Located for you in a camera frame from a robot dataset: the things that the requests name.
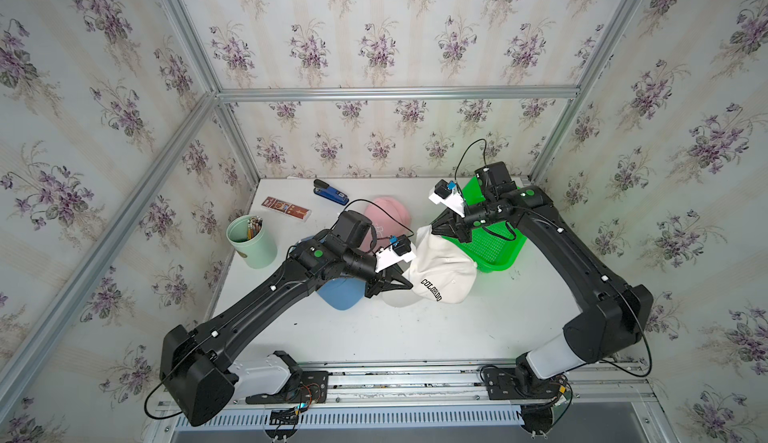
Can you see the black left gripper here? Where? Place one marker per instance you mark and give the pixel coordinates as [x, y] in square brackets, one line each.
[381, 283]

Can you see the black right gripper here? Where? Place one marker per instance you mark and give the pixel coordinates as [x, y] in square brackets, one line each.
[454, 223]

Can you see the grey white baseball cap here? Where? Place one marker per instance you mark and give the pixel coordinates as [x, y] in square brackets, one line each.
[440, 273]

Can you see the light blue baseball cap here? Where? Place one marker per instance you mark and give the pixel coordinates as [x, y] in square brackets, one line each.
[342, 296]

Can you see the pink baseball cap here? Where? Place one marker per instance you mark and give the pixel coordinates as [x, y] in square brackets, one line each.
[389, 218]

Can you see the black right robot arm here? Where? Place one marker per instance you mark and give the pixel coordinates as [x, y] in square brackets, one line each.
[613, 314]

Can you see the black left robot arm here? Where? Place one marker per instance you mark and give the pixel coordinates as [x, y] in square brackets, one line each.
[199, 367]

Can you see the green plastic basket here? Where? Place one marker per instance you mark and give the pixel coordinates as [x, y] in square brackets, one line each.
[494, 247]

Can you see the blue black stapler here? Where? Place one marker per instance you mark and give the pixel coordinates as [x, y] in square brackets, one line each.
[330, 193]

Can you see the mint green pen cup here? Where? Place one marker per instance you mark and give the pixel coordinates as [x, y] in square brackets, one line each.
[252, 241]

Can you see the aluminium mounting rail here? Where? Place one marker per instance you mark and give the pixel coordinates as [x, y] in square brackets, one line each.
[454, 382]

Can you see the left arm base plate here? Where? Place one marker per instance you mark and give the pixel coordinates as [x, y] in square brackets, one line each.
[288, 386]

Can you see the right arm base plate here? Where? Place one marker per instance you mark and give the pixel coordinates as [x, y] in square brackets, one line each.
[513, 383]

